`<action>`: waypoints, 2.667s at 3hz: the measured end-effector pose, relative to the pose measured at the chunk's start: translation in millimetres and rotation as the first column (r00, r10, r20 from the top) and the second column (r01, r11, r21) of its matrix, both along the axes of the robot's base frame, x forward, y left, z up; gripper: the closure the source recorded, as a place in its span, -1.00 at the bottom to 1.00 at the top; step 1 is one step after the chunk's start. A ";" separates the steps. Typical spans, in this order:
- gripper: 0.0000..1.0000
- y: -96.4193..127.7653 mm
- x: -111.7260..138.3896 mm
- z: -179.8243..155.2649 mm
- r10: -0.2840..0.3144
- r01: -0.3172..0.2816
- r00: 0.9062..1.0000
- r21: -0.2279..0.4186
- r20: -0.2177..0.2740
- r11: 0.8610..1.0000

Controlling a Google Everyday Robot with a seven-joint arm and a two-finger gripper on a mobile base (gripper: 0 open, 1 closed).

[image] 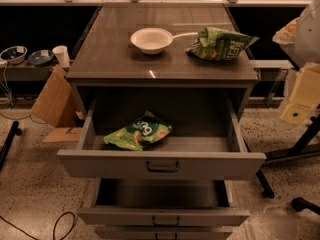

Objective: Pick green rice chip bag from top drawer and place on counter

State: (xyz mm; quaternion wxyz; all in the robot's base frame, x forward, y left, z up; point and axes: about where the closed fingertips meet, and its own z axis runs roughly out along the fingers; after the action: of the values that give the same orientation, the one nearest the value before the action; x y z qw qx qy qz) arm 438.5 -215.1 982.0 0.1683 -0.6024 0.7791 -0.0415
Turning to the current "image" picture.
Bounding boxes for white rimmed bowl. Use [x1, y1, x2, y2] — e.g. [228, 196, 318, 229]
[0, 46, 27, 65]

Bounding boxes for green chip bag on counter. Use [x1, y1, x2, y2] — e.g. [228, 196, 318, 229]
[186, 27, 259, 62]

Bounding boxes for white paper cup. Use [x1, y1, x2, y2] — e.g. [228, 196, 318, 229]
[52, 45, 70, 68]

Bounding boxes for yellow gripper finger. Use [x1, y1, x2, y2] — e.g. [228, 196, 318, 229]
[280, 63, 320, 125]

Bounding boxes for black stand leg left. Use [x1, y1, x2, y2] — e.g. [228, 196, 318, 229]
[0, 121, 22, 170]

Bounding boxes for black robot base legs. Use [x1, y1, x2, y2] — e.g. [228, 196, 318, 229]
[266, 115, 320, 215]

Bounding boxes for white spoon handle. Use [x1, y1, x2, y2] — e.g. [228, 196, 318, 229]
[172, 32, 198, 39]

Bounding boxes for open drawer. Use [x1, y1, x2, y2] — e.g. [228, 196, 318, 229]
[78, 179, 249, 227]
[58, 87, 265, 180]

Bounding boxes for black floor cable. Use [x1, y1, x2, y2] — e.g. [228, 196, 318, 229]
[0, 211, 77, 240]

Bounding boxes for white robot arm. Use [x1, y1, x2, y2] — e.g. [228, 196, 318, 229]
[272, 0, 320, 125]

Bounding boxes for open middle drawer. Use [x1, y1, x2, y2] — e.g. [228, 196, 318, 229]
[78, 179, 249, 227]

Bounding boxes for low side shelf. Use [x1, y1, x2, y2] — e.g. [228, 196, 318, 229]
[0, 60, 58, 81]

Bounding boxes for dark blue bowl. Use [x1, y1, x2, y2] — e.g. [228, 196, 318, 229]
[28, 50, 54, 66]

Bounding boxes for open top drawer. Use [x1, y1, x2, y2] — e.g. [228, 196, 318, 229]
[58, 87, 265, 180]

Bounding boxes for brown cardboard box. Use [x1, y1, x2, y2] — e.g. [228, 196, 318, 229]
[31, 65, 82, 143]

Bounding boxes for green rice chip bag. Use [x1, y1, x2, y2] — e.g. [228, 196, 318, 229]
[103, 111, 172, 151]

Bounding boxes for bottom drawer front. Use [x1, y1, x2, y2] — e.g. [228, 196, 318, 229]
[95, 226, 232, 240]

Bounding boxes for grey drawer cabinet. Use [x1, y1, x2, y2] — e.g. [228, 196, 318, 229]
[65, 2, 260, 240]

